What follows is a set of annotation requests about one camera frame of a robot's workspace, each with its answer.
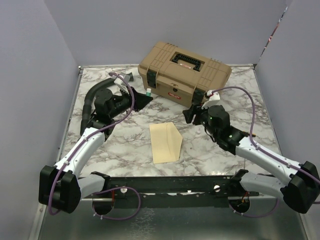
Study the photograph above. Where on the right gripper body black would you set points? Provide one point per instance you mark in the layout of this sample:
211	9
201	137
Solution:
201	115

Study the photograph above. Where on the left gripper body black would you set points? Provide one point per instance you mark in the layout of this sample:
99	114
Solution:
125	101

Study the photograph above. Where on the green white glue stick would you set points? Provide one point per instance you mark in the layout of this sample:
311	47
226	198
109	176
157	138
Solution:
148	92

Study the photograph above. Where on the cream paper envelope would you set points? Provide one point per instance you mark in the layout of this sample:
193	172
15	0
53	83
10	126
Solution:
166	142

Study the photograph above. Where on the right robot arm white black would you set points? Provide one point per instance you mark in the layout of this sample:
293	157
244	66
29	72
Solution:
297	184

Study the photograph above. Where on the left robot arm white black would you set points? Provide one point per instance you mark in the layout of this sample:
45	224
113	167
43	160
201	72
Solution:
60	186

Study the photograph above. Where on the tan plastic toolbox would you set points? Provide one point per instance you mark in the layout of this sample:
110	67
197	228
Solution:
180	75

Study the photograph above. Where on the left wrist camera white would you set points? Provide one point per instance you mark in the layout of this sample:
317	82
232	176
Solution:
121	81

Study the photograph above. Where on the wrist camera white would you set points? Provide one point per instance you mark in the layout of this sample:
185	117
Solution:
213	98
121	81

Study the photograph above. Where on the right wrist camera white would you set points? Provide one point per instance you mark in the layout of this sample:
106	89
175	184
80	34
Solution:
213	98

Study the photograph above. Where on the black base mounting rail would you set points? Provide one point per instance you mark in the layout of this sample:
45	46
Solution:
170	192

